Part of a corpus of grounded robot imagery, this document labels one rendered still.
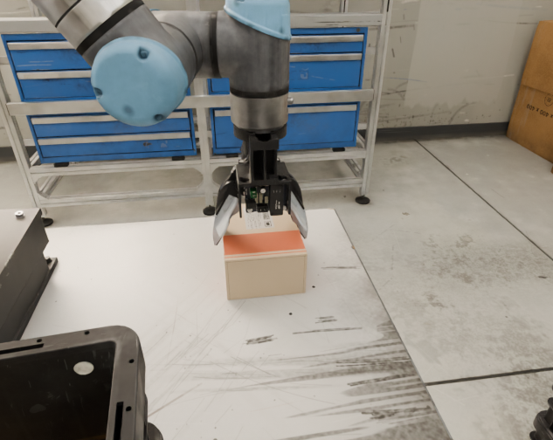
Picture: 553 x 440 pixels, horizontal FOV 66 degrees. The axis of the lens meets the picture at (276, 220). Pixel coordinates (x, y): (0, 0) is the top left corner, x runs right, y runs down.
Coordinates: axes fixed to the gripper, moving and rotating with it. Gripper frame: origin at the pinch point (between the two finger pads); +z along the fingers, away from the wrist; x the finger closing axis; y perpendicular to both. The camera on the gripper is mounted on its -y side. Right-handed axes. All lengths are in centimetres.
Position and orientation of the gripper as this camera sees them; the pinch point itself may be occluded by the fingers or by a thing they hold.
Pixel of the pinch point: (260, 238)
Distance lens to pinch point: 68.7
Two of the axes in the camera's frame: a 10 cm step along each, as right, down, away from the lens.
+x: 9.9, -0.7, 1.2
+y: 1.4, 5.3, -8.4
